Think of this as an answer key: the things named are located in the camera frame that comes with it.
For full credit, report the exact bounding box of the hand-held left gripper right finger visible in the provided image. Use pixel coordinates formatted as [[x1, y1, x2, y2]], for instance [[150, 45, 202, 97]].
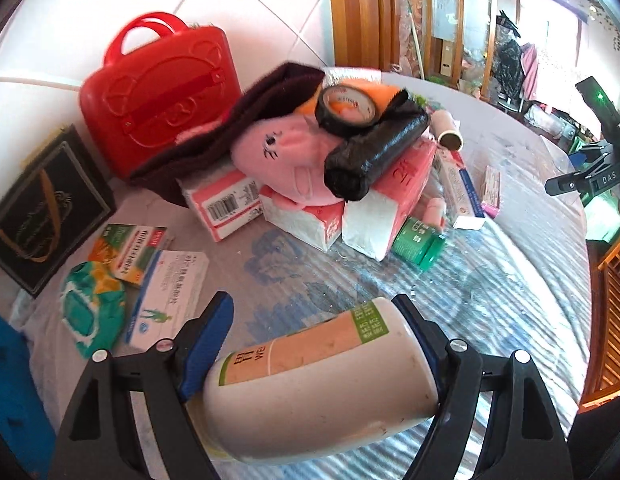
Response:
[[391, 294, 575, 480]]

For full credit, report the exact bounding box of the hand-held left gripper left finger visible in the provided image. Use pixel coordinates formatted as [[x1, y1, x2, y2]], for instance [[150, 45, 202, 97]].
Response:
[[49, 291, 236, 480]]

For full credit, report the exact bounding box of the white bottle orange label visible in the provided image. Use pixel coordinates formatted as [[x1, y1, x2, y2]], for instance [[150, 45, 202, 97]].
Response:
[[202, 296, 440, 463]]

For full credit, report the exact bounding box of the blue plastic crate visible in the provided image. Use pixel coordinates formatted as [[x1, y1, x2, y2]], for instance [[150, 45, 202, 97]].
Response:
[[0, 307, 57, 480]]

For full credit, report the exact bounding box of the white blue medicine box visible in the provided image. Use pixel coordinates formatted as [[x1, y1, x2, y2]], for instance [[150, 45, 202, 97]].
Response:
[[124, 249, 211, 353]]

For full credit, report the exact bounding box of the green plastic bottle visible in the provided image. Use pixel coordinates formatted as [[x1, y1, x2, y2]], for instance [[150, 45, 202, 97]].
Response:
[[392, 216, 447, 272]]

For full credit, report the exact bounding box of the small pink box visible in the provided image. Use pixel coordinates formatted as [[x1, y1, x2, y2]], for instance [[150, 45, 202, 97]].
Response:
[[482, 165, 502, 218]]

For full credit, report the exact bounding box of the orange green medicine box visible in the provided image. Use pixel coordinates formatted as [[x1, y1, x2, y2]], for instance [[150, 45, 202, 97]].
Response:
[[88, 223, 167, 288]]

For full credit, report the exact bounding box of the green wet wipes pack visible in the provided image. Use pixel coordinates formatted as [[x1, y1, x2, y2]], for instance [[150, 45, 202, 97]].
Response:
[[60, 261, 127, 359]]

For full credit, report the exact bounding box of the pink tissue pack with barcode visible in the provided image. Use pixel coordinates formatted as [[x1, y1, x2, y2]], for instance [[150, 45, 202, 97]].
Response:
[[182, 169, 263, 243]]

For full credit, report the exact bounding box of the wooden chair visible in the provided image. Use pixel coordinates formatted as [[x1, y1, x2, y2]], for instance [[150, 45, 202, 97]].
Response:
[[580, 230, 620, 411]]

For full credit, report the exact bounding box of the large pink tissue pack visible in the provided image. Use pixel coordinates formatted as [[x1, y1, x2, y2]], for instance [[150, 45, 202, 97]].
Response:
[[341, 139, 437, 262]]

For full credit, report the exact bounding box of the white toothpaste box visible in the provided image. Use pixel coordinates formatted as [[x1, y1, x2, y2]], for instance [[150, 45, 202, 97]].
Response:
[[435, 150, 486, 231]]

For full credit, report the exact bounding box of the pink white tissue pack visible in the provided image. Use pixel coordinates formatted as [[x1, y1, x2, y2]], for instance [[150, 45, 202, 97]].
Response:
[[260, 185, 346, 252]]

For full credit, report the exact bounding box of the black hanging bag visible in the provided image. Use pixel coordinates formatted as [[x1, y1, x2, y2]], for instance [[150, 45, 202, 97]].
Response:
[[492, 10, 527, 97]]

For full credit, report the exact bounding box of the black trash bag roll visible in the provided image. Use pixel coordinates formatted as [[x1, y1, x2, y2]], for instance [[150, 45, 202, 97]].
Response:
[[324, 89, 431, 202]]

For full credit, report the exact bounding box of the pink plush toy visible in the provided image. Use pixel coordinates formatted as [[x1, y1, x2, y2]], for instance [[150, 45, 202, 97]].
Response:
[[177, 112, 348, 213]]

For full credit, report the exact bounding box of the black gift box gold ribbon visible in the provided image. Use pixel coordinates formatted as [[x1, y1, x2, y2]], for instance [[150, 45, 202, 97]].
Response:
[[0, 125, 117, 298]]

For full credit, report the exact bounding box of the black tape roll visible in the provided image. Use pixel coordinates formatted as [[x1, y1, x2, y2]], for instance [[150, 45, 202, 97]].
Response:
[[315, 85, 378, 137]]

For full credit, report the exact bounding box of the red plastic carry case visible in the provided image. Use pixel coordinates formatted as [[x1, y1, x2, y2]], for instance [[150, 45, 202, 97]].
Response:
[[80, 11, 242, 181]]

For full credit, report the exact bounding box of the maroon fuzzy cloth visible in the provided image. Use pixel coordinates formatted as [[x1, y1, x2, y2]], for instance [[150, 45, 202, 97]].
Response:
[[127, 61, 327, 206]]

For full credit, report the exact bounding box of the wooden door frame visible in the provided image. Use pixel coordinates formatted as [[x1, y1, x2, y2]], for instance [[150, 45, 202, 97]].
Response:
[[327, 0, 406, 73]]

